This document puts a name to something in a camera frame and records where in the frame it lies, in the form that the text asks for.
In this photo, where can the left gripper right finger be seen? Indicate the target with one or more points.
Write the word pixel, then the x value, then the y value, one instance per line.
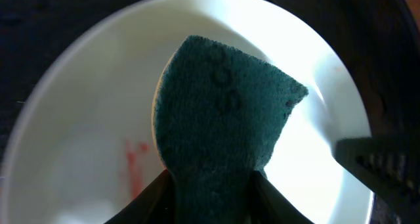
pixel 269 206

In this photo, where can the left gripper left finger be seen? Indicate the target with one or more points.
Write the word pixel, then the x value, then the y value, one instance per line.
pixel 154 205

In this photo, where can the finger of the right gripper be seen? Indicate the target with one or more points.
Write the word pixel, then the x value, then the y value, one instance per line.
pixel 386 164

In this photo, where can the light green plate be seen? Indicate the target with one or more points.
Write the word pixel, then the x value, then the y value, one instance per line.
pixel 82 147

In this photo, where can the green yellow sponge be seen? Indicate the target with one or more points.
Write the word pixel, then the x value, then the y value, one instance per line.
pixel 218 114

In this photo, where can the round black tray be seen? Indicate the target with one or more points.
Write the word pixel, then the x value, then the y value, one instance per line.
pixel 376 40

